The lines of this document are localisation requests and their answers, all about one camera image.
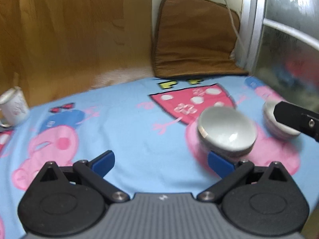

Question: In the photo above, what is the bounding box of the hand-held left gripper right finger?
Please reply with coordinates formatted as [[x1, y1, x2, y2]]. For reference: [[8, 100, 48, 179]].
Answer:
[[197, 151, 297, 202]]

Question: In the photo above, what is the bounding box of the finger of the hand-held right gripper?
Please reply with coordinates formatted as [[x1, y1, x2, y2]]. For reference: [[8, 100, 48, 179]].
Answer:
[[273, 101, 319, 143]]

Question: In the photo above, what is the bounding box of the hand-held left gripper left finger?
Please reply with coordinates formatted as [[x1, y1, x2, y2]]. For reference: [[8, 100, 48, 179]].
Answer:
[[32, 150, 130, 203]]

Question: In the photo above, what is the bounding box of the white floral bowl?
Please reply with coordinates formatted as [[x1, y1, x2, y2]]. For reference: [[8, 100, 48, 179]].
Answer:
[[197, 107, 258, 155], [262, 100, 301, 140], [198, 139, 255, 161]]

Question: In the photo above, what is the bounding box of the cartoon pig printed blanket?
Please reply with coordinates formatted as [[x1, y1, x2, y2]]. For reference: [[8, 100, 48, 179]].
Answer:
[[0, 76, 319, 239]]

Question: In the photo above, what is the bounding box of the frosted glass panel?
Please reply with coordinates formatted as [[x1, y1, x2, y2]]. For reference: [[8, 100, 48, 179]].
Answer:
[[254, 0, 319, 112]]

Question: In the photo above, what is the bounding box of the white enamel mug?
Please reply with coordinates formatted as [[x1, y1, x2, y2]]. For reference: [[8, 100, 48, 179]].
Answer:
[[0, 87, 31, 127]]

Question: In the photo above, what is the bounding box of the brown seat cushion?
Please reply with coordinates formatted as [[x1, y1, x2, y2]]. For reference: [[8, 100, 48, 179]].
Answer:
[[152, 0, 250, 78]]

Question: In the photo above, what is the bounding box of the wood pattern sheet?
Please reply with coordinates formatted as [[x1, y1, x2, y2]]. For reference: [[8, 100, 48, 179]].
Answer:
[[0, 0, 156, 105]]

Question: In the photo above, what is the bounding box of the aluminium door frame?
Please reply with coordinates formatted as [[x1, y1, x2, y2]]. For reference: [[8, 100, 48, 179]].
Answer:
[[239, 0, 319, 73]]

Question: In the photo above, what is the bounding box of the white power cable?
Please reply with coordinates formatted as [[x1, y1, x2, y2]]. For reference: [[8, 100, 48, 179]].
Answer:
[[216, 0, 247, 64]]

